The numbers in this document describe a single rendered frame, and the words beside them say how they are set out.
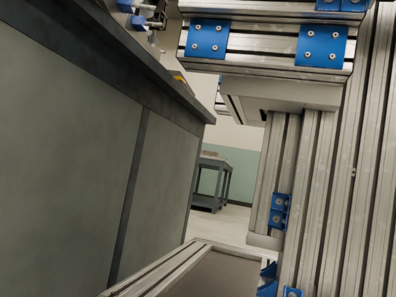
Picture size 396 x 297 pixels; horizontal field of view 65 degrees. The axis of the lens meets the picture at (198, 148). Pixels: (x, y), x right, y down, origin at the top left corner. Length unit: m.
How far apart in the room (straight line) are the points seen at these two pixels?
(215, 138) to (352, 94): 6.67
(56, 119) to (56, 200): 0.18
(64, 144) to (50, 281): 0.32
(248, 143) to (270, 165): 6.52
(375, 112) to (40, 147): 0.73
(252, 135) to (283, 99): 6.64
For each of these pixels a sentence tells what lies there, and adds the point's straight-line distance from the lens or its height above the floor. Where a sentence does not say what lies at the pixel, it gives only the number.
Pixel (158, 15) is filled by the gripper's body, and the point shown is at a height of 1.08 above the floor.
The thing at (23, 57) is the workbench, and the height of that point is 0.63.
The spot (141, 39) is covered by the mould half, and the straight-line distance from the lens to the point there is 1.05.
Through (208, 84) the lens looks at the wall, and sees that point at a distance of 7.75.
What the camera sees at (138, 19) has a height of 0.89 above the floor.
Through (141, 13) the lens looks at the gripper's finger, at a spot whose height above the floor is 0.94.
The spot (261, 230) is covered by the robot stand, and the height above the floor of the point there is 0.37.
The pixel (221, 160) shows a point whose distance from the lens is 4.46.
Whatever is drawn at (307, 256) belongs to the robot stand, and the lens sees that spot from 0.78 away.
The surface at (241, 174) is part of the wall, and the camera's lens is 7.28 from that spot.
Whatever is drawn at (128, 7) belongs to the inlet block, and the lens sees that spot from 0.83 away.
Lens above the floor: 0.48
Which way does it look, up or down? 5 degrees up
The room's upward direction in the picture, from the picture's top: 10 degrees clockwise
